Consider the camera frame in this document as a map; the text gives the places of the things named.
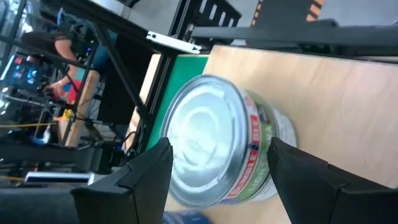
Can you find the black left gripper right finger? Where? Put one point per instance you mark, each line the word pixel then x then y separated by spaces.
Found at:
pixel 311 199

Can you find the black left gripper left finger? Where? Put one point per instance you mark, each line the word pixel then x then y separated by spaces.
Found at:
pixel 140 199

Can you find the green label seafood can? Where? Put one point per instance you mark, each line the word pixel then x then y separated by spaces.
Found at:
pixel 211 137

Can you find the wooden background table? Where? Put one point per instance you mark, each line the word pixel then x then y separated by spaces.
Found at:
pixel 84 109

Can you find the red block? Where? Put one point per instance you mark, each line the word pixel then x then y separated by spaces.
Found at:
pixel 74 93

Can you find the green table mat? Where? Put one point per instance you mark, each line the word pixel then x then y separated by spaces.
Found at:
pixel 183 71

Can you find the person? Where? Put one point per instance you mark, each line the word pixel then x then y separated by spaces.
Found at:
pixel 62 46

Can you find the dark monitor screen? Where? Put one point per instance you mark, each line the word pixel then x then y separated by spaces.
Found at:
pixel 21 73

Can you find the orange striped floor mat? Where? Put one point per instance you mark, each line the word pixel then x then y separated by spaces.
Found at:
pixel 280 11

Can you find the silver metal bracket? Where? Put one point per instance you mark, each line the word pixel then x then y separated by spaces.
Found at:
pixel 174 42

